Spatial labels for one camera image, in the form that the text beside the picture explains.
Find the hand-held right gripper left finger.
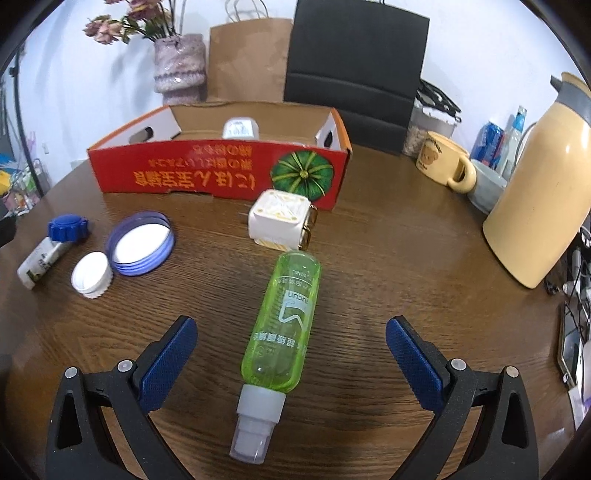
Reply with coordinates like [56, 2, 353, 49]
[45, 315, 199, 480]

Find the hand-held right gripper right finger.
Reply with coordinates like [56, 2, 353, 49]
[385, 316, 541, 480]

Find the small white bottle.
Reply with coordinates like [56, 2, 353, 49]
[17, 237, 75, 291]

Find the clear spray bottle cap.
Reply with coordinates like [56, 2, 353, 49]
[229, 413, 273, 463]

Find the green spray bottle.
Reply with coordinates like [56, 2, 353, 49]
[236, 250, 321, 428]

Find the large blue-rimmed lid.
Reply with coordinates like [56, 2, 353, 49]
[105, 210, 176, 277]

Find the cream cube plug adapter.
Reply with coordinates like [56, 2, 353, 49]
[248, 189, 318, 252]

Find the red cardboard box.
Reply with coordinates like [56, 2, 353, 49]
[87, 104, 353, 213]

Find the clear plastic jar with label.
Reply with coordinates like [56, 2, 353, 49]
[223, 117, 259, 140]

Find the cluttered storage cart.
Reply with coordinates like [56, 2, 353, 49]
[0, 157, 51, 217]

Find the blue notched cap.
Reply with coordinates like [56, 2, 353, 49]
[47, 213, 88, 243]

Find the ribbed white cap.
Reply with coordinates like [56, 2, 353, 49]
[71, 252, 114, 300]

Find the black phone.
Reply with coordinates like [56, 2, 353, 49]
[558, 302, 585, 386]

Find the black light stand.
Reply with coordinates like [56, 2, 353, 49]
[7, 46, 51, 197]

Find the cream yellow thermos jug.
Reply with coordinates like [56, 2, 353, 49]
[482, 71, 591, 289]

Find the yellow bear mug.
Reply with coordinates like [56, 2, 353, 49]
[416, 130, 477, 193]

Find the dried rose bouquet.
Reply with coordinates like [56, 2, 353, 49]
[83, 0, 188, 45]

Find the glass jar with clip lid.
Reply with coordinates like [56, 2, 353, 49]
[401, 78, 462, 158]

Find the blue drink can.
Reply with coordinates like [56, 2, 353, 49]
[470, 121, 507, 171]

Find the pink textured vase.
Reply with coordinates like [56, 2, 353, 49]
[153, 34, 207, 106]

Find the clear bottle with blue cap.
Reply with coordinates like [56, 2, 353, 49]
[501, 106, 528, 181]

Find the brown paper bag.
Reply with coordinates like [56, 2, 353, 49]
[206, 0, 295, 103]

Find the black paper bag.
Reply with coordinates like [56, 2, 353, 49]
[283, 0, 431, 155]

